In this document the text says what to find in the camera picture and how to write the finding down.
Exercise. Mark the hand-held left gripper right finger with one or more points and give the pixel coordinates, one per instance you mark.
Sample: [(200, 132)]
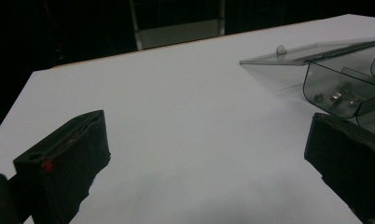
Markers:
[(347, 161)]

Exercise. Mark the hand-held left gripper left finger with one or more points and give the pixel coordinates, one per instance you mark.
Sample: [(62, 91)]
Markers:
[(67, 161)]

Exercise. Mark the small silver metal piece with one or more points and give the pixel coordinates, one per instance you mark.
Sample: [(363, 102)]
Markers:
[(336, 97)]

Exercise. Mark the clear plastic compartment box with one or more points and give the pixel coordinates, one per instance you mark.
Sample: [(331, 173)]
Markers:
[(328, 81)]

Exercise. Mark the white table mat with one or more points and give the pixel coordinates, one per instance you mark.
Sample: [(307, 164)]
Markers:
[(191, 124)]

